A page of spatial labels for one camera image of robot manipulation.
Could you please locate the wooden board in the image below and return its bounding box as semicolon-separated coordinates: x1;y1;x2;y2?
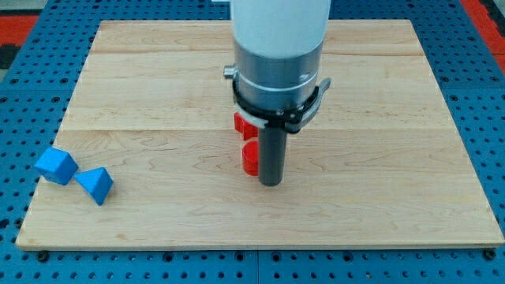
17;20;504;251

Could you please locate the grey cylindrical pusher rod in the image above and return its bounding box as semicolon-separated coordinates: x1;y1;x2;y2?
258;127;287;186

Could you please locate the blue triangle block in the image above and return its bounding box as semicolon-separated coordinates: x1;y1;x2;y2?
74;167;114;206

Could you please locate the red angular block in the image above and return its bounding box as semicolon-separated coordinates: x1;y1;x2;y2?
234;112;258;140

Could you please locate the red cylinder block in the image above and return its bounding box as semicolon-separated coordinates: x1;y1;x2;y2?
241;140;259;176

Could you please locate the black clamp ring with lever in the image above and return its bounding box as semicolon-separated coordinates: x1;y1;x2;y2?
231;77;332;135

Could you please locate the blue cube block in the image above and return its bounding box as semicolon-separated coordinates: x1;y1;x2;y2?
34;148;78;185

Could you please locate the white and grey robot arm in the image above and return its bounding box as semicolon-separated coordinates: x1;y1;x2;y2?
230;0;331;111

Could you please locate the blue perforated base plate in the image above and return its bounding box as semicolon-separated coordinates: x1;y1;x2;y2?
1;0;504;283

